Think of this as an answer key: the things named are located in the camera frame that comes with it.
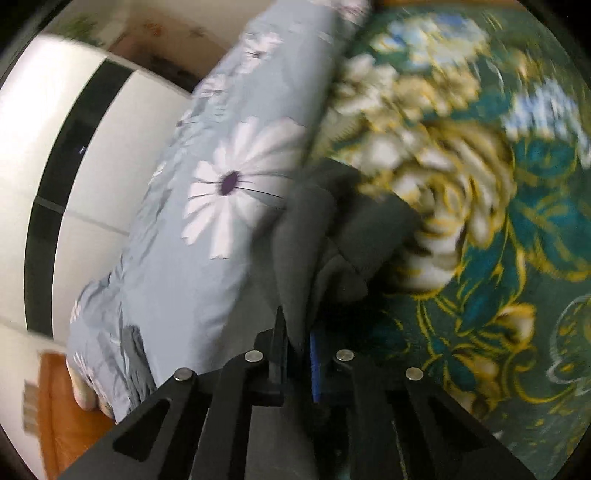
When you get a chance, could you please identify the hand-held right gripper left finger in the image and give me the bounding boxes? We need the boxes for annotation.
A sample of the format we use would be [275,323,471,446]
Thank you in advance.
[59,305,291,480]

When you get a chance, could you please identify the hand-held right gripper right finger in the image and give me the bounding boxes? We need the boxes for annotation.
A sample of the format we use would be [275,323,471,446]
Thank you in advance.
[308,329,536,480]

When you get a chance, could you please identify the dark grey garment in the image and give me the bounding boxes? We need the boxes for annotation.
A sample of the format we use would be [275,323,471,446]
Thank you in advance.
[270,158,423,340]

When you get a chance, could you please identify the light blue daisy pillow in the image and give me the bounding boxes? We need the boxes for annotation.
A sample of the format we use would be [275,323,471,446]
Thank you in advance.
[66,0,375,423]

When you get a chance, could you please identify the green floral blanket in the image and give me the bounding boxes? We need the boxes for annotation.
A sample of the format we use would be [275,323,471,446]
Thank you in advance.
[302,0,591,462]

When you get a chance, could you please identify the white wardrobe with black stripe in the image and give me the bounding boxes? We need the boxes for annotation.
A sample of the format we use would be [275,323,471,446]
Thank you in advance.
[0,34,195,365]

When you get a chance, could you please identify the orange wooden bed frame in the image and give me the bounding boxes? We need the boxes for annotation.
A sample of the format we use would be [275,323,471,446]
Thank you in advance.
[36,353,122,480]

